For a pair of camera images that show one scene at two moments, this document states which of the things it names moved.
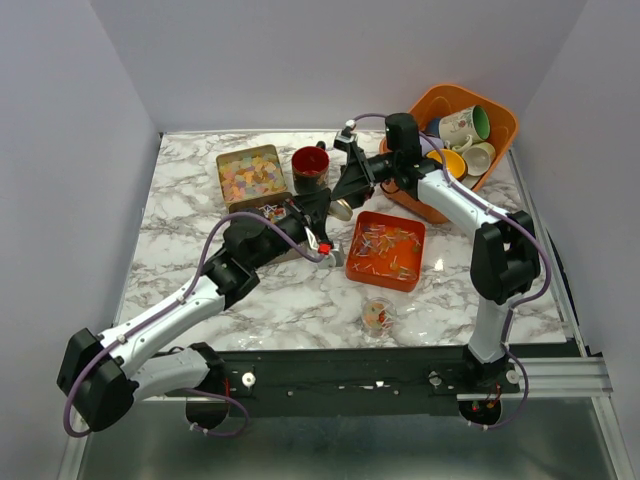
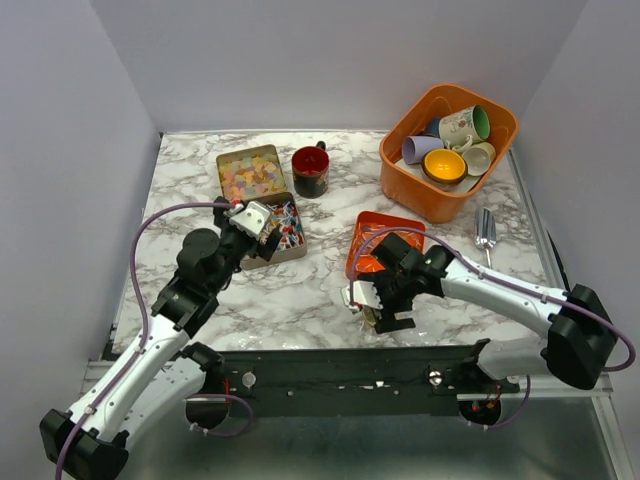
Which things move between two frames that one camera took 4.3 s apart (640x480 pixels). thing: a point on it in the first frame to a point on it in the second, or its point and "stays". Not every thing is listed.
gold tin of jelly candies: x=250 y=172 stays
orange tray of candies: x=385 y=250 stays
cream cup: x=478 y=158 stays
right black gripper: x=357 y=183 to x=387 y=320
